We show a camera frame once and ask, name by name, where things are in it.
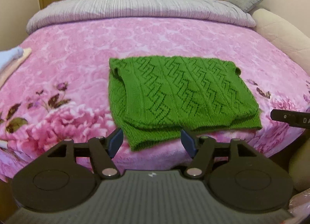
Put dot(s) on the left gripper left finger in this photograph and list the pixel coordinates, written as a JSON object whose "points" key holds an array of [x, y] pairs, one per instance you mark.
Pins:
{"points": [[68, 174]]}

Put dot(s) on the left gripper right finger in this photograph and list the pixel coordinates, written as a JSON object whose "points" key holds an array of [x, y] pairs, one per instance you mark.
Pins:
{"points": [[236, 174]]}

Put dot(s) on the green knitted sweater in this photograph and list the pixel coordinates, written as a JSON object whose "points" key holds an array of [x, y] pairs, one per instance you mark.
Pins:
{"points": [[153, 98]]}

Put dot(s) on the pink sheer curtain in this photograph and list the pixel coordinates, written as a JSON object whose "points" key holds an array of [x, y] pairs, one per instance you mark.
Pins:
{"points": [[299, 204]]}

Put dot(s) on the white quilted headboard cushion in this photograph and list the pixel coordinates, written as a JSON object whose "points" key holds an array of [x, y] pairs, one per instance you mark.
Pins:
{"points": [[285, 36]]}

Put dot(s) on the pink rose blanket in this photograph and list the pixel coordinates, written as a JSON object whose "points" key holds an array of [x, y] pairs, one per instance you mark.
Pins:
{"points": [[61, 90]]}

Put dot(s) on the cream folded garment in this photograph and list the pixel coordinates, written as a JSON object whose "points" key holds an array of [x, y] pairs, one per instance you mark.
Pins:
{"points": [[14, 66]]}

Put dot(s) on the light blue folded garment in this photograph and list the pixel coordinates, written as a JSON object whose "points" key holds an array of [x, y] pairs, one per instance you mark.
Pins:
{"points": [[6, 57]]}

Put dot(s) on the grey striped duvet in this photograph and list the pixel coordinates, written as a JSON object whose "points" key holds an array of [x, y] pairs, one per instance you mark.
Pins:
{"points": [[66, 11]]}

